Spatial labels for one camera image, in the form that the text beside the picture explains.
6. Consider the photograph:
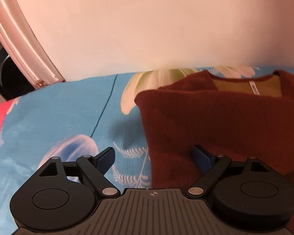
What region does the pink satin curtain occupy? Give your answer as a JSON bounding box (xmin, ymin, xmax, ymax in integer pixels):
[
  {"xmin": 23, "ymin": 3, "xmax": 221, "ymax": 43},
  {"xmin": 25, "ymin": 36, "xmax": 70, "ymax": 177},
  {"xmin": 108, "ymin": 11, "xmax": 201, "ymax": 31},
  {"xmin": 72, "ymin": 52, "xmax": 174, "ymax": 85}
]
[{"xmin": 0, "ymin": 0, "xmax": 65, "ymax": 89}]

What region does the dark front-load washing machine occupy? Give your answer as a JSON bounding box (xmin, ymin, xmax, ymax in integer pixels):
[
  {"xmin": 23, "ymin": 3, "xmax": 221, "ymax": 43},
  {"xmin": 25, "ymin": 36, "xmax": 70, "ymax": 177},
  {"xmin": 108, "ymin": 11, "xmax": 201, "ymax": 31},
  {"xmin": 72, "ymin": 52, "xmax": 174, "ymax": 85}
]
[{"xmin": 0, "ymin": 42, "xmax": 35, "ymax": 100}]

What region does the dark red knit sweater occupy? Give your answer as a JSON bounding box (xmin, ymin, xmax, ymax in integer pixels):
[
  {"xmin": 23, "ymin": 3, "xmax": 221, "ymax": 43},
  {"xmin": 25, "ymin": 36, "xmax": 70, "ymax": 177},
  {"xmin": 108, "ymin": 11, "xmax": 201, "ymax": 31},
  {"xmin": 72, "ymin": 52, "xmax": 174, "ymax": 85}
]
[{"xmin": 134, "ymin": 70, "xmax": 294, "ymax": 235}]

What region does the blue floral bed sheet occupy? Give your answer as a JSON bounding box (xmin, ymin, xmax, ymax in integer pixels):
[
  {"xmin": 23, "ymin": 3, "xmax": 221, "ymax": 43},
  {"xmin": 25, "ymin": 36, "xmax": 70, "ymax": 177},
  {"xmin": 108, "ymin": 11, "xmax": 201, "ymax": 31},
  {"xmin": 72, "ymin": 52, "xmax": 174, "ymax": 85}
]
[{"xmin": 0, "ymin": 66, "xmax": 260, "ymax": 235}]

